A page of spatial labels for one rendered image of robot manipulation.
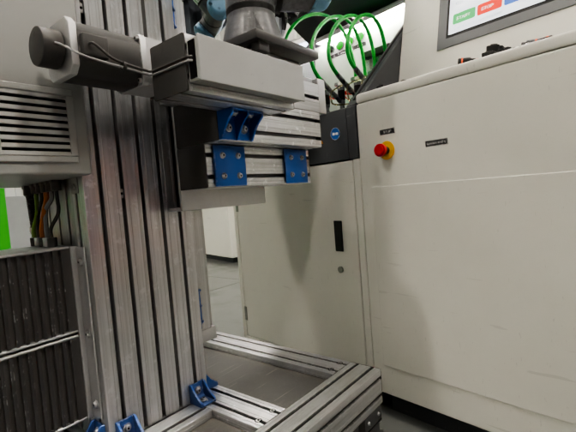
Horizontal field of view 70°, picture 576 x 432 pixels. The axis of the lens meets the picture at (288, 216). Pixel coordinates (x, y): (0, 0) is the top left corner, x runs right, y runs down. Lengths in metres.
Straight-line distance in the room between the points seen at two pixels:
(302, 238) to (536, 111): 0.81
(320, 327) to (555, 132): 0.92
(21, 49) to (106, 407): 0.67
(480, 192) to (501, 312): 0.29
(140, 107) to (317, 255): 0.77
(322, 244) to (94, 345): 0.78
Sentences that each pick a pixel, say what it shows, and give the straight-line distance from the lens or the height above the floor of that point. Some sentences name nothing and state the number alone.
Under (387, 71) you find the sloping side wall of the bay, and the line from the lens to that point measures 1.45.
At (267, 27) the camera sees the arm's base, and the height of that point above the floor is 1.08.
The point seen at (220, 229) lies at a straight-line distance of 4.58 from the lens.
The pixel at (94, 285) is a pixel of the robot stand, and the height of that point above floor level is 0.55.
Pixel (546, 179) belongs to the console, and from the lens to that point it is 1.03.
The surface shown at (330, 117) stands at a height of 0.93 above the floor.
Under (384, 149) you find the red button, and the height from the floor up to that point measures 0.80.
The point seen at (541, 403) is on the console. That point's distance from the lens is 1.16.
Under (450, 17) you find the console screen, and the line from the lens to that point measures 1.48.
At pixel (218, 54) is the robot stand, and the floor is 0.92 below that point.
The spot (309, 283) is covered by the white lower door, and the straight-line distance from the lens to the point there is 1.47.
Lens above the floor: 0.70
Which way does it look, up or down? 3 degrees down
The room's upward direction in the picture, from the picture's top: 5 degrees counter-clockwise
